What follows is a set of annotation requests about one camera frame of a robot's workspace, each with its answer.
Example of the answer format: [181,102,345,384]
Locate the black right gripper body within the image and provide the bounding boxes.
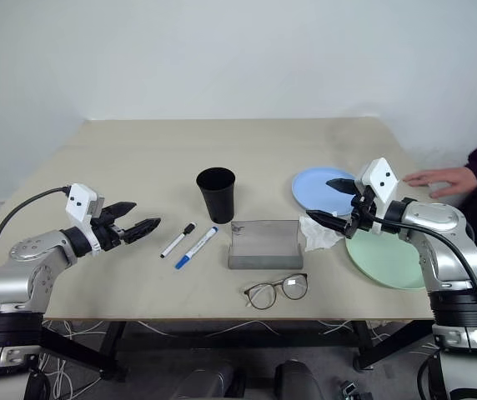
[346,185,384,238]

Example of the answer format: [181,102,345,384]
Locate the light green plate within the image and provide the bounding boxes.
[344,229,429,291]

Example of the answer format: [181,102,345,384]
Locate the grey glasses case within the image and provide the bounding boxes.
[226,219,305,271]

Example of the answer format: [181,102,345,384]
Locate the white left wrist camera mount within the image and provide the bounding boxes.
[63,182,106,255]

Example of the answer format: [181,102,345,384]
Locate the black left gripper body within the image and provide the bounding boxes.
[89,207,128,252]

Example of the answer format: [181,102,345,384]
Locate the tangle of white floor cables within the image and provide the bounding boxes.
[38,319,446,400]

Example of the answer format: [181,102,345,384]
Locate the black metal table crossbar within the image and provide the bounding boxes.
[123,332,359,350]

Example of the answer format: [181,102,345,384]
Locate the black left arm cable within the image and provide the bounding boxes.
[0,186,73,293]

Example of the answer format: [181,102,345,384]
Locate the black metal table leg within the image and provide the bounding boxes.
[353,320,435,372]
[40,320,129,380]

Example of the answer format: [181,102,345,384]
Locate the person's bare hand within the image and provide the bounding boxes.
[403,166,477,199]

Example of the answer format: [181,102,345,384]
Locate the light blue plate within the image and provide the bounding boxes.
[291,166,363,217]

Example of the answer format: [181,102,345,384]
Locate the dark grey rounded shell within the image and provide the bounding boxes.
[274,360,325,400]
[179,361,246,400]

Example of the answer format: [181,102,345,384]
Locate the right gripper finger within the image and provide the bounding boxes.
[306,210,354,238]
[325,177,359,195]

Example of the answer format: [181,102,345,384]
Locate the white marker with blue cap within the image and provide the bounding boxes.
[174,226,218,270]

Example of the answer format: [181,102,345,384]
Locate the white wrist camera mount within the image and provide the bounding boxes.
[354,157,399,233]
[63,182,106,255]

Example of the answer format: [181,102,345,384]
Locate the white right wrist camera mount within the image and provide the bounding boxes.
[354,157,399,233]

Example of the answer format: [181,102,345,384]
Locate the black plastic cup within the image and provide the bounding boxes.
[195,167,237,225]

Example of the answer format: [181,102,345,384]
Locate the white tissue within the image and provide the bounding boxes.
[298,214,342,253]

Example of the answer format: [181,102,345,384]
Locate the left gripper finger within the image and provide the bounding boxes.
[103,201,138,222]
[120,217,163,245]

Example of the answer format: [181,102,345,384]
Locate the white marker with black cap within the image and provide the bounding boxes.
[158,222,198,260]

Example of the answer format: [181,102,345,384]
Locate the small black floor device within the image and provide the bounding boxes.
[338,379,373,400]

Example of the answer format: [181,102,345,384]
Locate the thin brown framed glasses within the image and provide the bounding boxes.
[244,272,309,312]

